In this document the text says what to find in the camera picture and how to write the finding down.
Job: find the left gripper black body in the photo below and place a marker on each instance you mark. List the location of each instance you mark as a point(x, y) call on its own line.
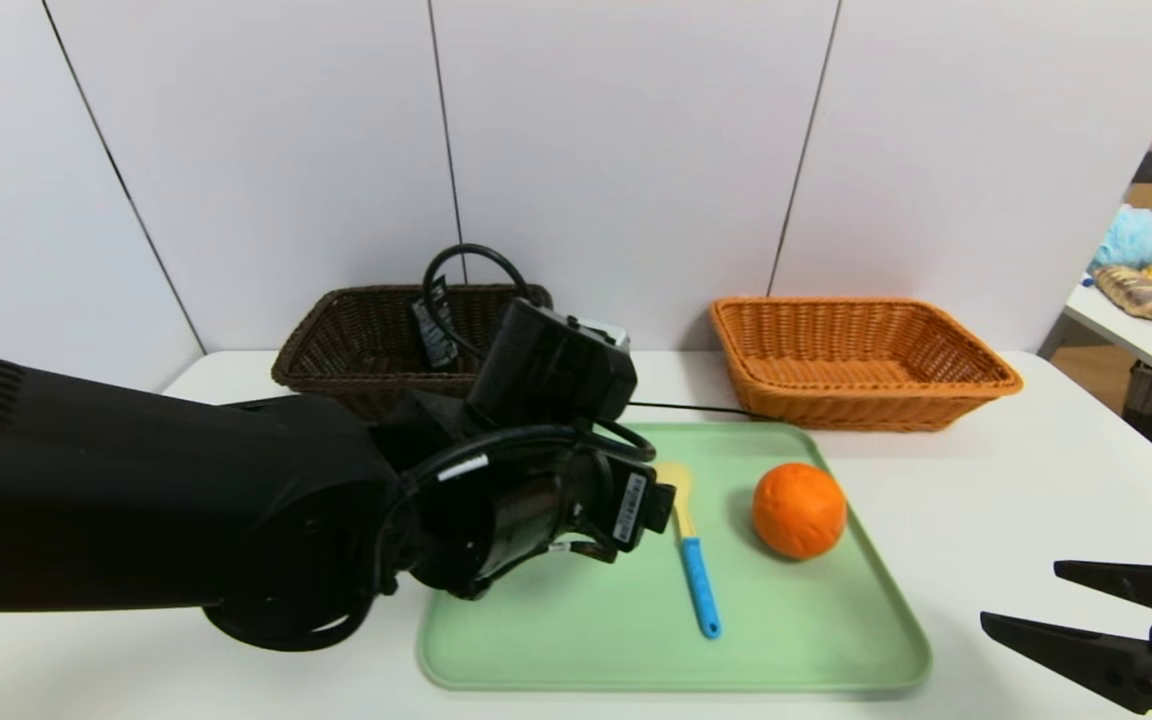
point(631, 508)

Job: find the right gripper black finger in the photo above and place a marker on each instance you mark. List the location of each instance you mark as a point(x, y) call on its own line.
point(1076, 655)
point(1136, 582)

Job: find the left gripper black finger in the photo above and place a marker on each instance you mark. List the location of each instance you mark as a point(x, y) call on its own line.
point(661, 510)

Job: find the orange fruit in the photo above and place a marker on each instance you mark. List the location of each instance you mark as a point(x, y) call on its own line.
point(800, 510)

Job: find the black cosmetic tube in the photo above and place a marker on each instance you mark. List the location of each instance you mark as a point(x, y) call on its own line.
point(433, 345)

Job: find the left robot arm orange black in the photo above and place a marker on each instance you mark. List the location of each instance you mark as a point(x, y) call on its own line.
point(136, 490)

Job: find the orange wicker basket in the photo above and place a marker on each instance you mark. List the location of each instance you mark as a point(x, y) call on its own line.
point(786, 400)

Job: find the dark brown wicker basket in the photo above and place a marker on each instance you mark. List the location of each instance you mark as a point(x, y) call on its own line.
point(356, 340)

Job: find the light green plastic tray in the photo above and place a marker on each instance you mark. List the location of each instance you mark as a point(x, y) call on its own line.
point(786, 620)

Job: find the white side table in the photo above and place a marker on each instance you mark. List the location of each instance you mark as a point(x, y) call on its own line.
point(1136, 345)

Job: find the striped brown bread loaf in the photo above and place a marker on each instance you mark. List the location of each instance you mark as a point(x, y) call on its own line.
point(1134, 293)

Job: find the light blue bath pouf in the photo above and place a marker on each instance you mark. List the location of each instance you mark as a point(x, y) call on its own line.
point(1131, 240)

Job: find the dark grey box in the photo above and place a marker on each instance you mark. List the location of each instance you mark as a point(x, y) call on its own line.
point(1150, 166)

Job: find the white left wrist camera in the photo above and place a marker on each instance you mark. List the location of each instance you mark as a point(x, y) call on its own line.
point(604, 332)

